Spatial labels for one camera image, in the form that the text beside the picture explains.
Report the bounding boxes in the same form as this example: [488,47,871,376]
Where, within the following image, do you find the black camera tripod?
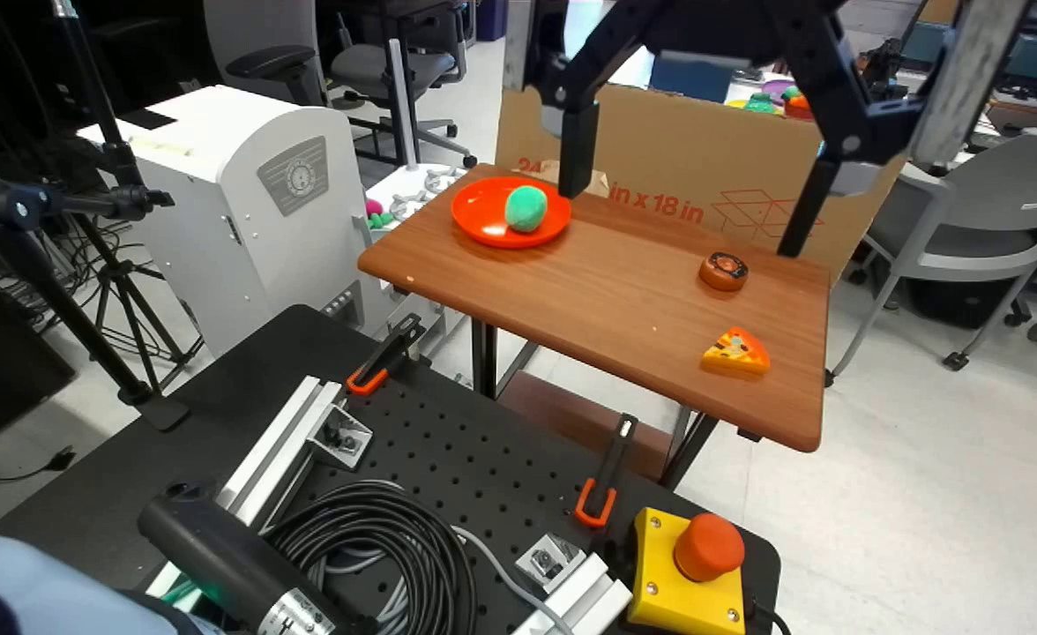
[0,0,208,408]

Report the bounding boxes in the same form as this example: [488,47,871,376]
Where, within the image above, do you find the thin grey cable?
[444,524,573,635]

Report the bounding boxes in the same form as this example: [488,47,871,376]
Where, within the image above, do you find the orange plastic plate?
[446,172,577,256]

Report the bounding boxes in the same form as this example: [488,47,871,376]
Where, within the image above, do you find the brown wooden table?
[357,164,836,494]

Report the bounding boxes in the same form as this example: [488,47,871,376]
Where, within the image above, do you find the dark grey office chair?
[197,0,335,110]

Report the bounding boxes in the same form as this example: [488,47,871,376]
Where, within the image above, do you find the green plush ball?
[502,185,555,236]

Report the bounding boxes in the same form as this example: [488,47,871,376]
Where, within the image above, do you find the long aluminium extrusion rail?
[144,376,378,605]

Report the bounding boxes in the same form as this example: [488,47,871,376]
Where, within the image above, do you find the pile of colourful toys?
[722,71,816,123]

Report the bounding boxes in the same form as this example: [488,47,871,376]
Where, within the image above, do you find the orange pizza slice plush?
[699,325,771,380]

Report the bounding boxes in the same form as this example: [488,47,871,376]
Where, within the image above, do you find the white clutter beside case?
[357,158,475,232]

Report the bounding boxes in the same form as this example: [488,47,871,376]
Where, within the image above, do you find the black cylinder silver end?
[137,491,342,635]

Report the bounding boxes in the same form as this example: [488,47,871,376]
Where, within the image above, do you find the black orange bar clamp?
[571,412,643,534]
[342,311,426,401]

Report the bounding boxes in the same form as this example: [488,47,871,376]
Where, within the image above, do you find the short aluminium extrusion rail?
[510,534,638,635]

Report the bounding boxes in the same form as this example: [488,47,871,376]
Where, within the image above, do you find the large cardboard box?
[493,82,910,283]

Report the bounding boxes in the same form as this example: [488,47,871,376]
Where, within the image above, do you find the yellow emergency stop box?
[623,505,752,635]

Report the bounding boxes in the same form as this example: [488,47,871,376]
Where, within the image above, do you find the white computer case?
[73,82,371,360]

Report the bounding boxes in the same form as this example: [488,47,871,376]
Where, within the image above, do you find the coiled black cable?
[259,480,482,635]

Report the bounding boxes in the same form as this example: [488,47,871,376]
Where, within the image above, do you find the brown doughnut plush toy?
[694,246,752,298]

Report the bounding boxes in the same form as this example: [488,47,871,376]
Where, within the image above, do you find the pale blue rounded cover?
[0,534,208,635]

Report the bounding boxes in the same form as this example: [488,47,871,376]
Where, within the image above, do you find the black perforated breadboard table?
[0,303,784,635]

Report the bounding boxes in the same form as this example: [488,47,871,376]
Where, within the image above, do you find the black office chair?
[328,0,482,171]

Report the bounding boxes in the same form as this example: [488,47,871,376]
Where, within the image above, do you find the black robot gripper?
[538,0,925,259]

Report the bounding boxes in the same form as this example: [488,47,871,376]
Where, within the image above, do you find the red emergency stop button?
[672,512,752,587]

